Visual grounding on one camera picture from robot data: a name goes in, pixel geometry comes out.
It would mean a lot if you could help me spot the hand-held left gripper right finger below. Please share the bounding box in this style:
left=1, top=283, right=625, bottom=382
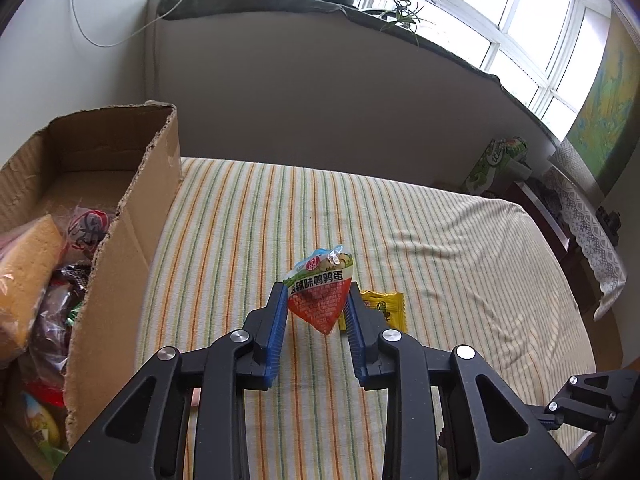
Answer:
left=341, top=283, right=581, bottom=480

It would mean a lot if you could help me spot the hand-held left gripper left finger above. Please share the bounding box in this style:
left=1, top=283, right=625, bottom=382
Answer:
left=52, top=281, right=291, bottom=480

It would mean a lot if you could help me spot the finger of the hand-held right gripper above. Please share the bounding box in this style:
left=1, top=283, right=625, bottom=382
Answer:
left=532, top=369, right=640, bottom=432

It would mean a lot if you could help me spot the red triangular snack packet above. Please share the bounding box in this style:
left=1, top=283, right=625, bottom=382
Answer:
left=282, top=244, right=357, bottom=336

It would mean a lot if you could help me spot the brown cardboard box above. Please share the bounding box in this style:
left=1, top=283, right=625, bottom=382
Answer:
left=0, top=101, right=182, bottom=467

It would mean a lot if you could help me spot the red patterned cake packet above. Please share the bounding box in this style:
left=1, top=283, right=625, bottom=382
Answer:
left=67, top=205, right=113, bottom=261

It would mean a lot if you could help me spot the large dark chocolate bar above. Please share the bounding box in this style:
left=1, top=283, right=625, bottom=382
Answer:
left=30, top=265, right=93, bottom=386

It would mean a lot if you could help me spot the sliced bread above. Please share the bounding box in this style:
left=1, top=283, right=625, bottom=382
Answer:
left=0, top=214, right=68, bottom=361

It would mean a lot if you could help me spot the yellow candy packet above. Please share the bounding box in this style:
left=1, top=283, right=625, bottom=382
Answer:
left=339, top=290, right=408, bottom=335

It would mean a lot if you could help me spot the lace covered side table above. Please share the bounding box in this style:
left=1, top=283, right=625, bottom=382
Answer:
left=542, top=140, right=628, bottom=322

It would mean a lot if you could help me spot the small dark figurine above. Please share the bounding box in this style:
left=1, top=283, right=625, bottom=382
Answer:
left=597, top=207, right=623, bottom=243

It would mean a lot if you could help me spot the dark wooden cabinet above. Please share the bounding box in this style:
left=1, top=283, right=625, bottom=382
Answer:
left=502, top=180, right=601, bottom=311

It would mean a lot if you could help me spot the green patterned bag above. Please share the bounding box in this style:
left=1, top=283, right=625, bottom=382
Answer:
left=465, top=136, right=530, bottom=196

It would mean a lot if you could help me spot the green spider plant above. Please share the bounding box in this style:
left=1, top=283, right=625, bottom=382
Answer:
left=330, top=0, right=438, bottom=48

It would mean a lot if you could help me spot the white framed window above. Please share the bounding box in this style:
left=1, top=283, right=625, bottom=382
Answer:
left=200, top=0, right=616, bottom=136

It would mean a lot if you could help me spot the green wall poster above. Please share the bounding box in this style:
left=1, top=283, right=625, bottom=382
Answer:
left=562, top=15, right=640, bottom=196

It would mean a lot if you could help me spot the white cable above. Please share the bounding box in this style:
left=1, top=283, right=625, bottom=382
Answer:
left=70, top=0, right=221, bottom=49

